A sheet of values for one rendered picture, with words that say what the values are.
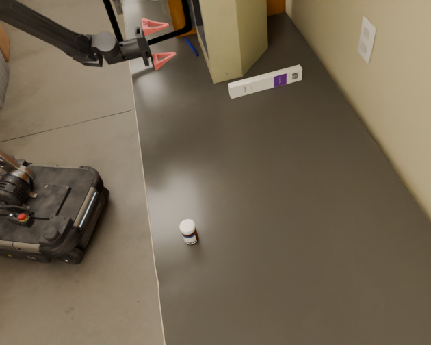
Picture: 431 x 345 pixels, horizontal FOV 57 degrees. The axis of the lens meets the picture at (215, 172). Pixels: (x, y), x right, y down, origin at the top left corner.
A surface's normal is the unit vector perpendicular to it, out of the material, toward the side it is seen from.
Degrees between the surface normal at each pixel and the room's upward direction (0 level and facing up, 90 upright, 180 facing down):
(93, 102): 0
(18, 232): 0
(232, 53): 90
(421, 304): 0
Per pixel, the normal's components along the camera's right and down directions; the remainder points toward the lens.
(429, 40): -0.97, 0.24
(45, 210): -0.13, -0.64
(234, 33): 0.21, 0.73
